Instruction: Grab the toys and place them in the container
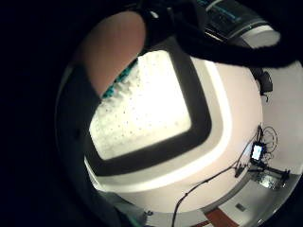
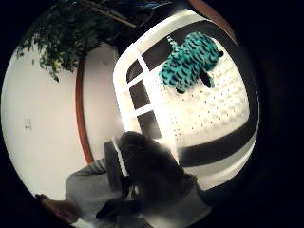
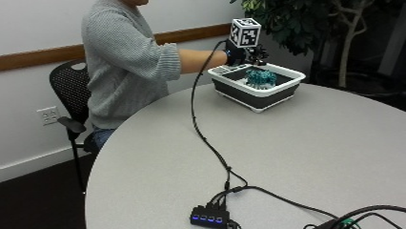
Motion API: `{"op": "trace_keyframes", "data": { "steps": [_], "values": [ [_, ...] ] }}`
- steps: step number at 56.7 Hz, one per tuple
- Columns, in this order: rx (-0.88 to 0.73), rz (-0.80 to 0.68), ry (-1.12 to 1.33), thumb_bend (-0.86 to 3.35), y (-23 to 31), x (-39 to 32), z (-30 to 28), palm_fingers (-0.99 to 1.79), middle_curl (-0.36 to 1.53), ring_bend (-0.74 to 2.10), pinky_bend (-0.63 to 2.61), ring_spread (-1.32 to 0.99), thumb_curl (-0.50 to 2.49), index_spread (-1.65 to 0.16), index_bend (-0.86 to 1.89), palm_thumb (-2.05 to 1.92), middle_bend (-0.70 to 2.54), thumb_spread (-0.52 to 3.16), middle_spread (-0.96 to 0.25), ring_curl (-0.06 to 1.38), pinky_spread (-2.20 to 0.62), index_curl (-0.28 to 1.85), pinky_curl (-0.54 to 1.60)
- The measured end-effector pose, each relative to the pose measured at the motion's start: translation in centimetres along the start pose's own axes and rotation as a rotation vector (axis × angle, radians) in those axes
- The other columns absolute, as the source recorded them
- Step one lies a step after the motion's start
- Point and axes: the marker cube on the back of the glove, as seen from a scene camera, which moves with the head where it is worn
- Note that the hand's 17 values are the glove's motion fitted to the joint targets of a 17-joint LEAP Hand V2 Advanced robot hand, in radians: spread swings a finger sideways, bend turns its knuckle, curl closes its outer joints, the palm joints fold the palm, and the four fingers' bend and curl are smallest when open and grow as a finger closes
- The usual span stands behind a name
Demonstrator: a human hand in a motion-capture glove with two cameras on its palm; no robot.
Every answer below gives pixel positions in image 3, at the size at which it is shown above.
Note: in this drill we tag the black mesh office chair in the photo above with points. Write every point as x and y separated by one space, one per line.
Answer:
72 95

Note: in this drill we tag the wooden wall rail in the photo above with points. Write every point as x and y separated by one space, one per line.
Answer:
50 54

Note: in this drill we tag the white marker cube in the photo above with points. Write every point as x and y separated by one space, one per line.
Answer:
245 32

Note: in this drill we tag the teal glass object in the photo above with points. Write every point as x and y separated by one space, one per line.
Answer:
259 78

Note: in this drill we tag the white wall outlet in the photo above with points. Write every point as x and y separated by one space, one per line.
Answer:
48 115

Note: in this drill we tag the white and black collapsible tub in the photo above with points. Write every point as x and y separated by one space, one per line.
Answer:
255 85

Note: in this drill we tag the black usb hub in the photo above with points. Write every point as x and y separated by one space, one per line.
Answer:
209 217

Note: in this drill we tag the the person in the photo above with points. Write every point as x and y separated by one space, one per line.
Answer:
122 63

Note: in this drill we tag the green indoor tree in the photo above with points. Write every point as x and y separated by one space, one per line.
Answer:
295 25

